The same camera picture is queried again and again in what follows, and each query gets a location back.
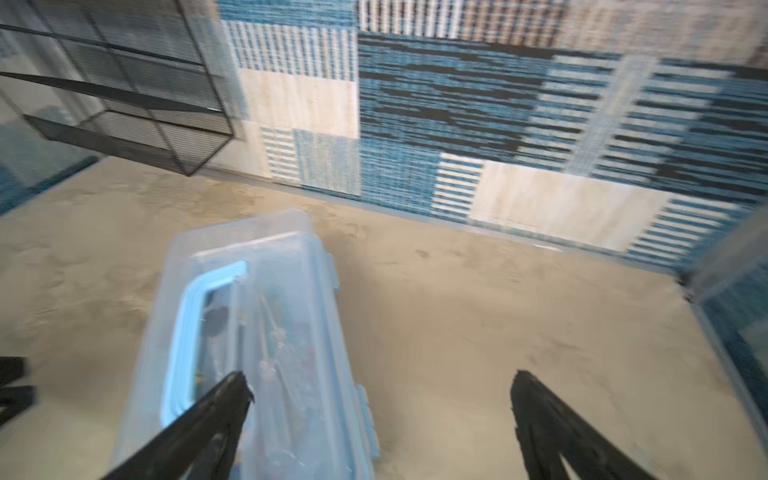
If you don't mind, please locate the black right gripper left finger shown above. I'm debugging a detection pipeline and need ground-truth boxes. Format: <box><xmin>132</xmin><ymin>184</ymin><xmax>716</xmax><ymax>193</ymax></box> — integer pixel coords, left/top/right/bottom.
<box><xmin>105</xmin><ymin>371</ymin><xmax>254</xmax><ymax>479</ymax></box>

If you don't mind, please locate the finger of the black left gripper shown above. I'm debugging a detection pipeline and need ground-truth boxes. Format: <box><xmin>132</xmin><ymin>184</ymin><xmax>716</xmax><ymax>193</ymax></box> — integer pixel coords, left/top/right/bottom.
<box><xmin>0</xmin><ymin>386</ymin><xmax>38</xmax><ymax>426</ymax></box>
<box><xmin>0</xmin><ymin>357</ymin><xmax>28</xmax><ymax>384</ymax></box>

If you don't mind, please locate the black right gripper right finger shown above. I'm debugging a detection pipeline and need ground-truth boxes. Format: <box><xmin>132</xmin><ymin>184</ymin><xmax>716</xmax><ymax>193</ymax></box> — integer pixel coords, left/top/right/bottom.
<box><xmin>510</xmin><ymin>370</ymin><xmax>653</xmax><ymax>480</ymax></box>

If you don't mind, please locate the blue toolbox with clear lid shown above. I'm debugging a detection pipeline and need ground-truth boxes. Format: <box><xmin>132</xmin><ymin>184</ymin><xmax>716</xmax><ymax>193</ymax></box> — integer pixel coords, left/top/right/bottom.
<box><xmin>110</xmin><ymin>209</ymin><xmax>379</xmax><ymax>479</ymax></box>

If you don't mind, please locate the black mesh shelf rack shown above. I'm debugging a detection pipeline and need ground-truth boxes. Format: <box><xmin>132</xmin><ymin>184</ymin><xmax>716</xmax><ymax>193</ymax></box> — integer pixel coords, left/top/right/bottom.
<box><xmin>1</xmin><ymin>1</ymin><xmax>237</xmax><ymax>176</ymax></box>

